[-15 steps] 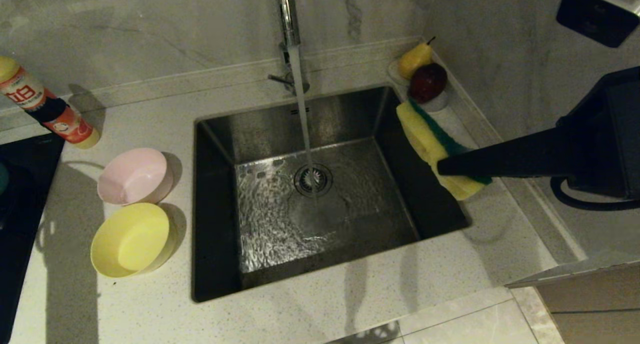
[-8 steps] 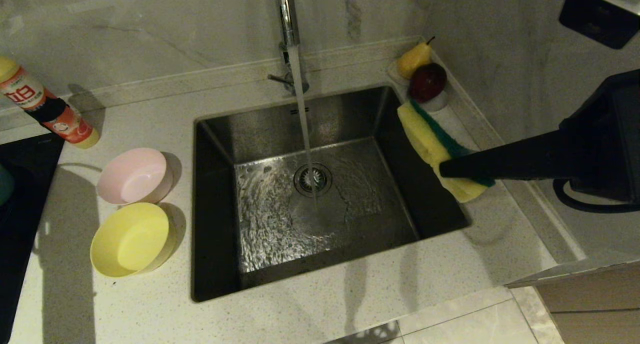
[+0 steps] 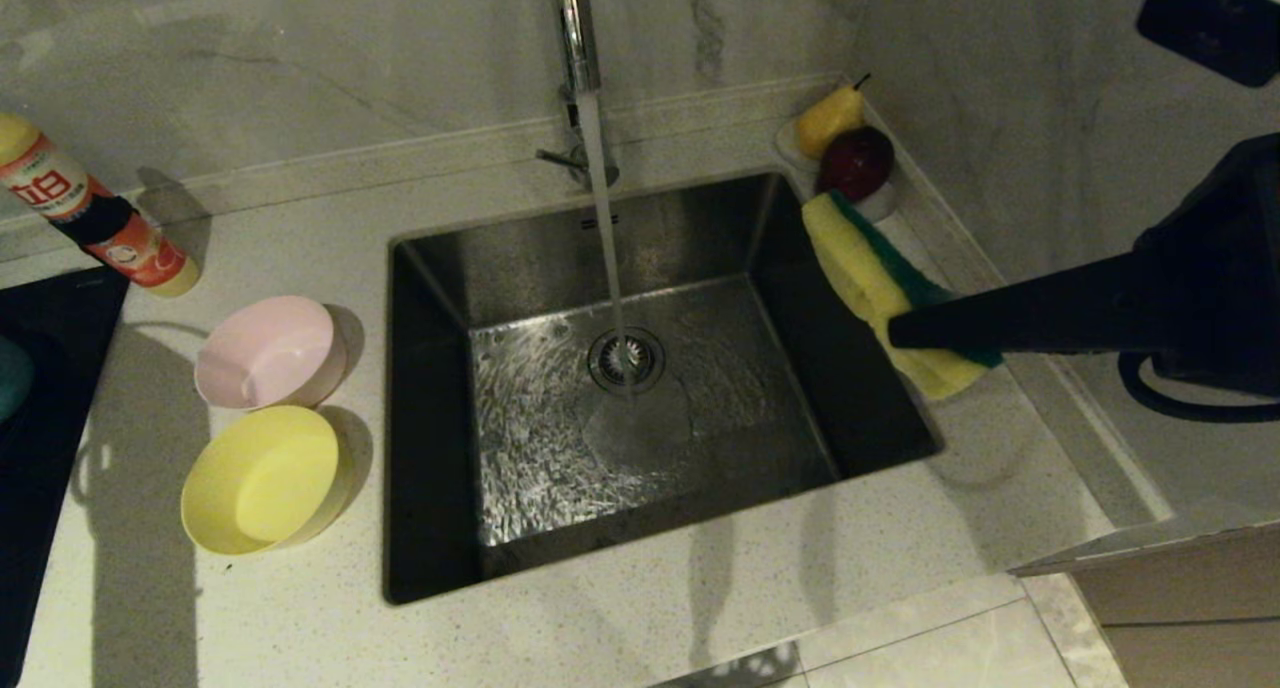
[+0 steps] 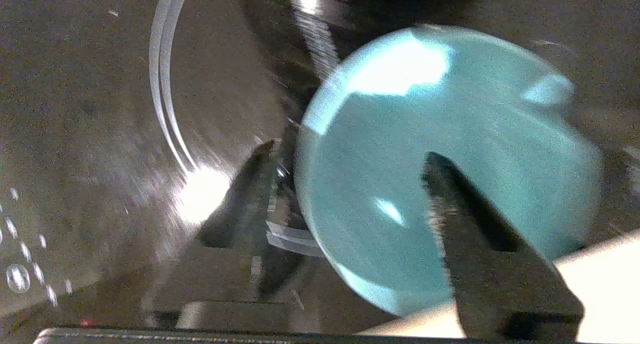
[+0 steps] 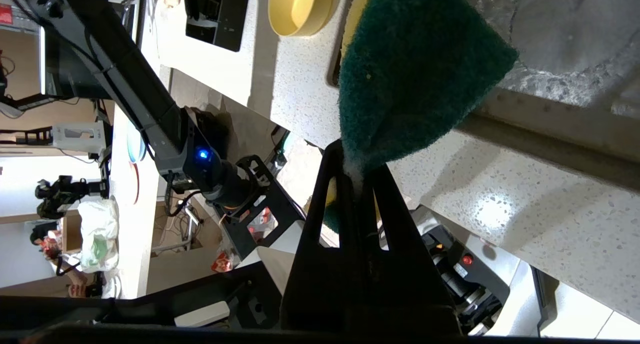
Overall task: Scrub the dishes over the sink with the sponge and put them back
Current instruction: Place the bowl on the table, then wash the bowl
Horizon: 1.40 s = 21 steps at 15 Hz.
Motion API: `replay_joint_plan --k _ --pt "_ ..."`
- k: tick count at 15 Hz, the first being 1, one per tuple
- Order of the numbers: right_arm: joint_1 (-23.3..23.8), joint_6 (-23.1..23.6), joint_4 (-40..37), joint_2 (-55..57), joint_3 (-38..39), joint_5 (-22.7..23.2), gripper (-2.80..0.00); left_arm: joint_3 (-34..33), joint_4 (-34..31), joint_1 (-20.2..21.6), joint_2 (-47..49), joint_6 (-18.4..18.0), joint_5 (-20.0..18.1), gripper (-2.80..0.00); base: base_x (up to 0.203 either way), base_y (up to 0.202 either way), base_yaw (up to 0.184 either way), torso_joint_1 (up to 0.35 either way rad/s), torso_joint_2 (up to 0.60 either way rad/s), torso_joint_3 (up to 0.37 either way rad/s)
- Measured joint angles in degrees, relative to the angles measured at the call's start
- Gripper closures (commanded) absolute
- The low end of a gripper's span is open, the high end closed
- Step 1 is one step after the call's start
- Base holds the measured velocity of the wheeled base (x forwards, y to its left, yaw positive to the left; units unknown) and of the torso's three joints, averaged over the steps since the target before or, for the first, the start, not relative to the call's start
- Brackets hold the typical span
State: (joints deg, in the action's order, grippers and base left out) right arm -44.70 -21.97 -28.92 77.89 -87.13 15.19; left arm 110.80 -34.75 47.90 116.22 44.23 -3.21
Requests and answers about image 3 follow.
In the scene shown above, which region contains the round metal drain strainer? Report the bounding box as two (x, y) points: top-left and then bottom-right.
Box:
(588, 328), (667, 397)

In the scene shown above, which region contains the light wood cabinet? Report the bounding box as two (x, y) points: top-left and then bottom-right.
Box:
(1070, 533), (1280, 688)

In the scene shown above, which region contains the pink plastic bowl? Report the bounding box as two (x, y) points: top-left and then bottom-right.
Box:
(194, 296), (348, 410)

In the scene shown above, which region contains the blue plastic bowl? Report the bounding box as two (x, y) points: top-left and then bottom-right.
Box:
(0, 336), (36, 424)

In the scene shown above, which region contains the orange yellow detergent bottle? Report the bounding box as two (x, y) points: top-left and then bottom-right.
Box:
(0, 113), (201, 299)

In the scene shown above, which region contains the chrome faucet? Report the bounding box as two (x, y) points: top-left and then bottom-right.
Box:
(538, 0), (621, 191)

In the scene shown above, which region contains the black glass cooktop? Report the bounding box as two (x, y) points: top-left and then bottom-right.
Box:
(0, 268), (131, 688)

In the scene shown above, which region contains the dark red apple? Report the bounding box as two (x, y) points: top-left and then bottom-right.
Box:
(815, 126), (895, 204)

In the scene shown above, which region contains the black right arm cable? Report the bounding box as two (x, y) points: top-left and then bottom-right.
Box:
(1118, 353), (1280, 424)

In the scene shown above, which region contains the stainless steel sink basin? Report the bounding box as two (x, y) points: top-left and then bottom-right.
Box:
(383, 173), (943, 606)

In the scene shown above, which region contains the green and yellow sponge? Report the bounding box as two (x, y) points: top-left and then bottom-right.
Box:
(802, 190), (1004, 401)

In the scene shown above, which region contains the yellow pear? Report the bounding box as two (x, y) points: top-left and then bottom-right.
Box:
(795, 75), (869, 161)

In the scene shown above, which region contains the yellow plastic bowl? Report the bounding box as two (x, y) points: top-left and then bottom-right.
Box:
(181, 405), (351, 556)

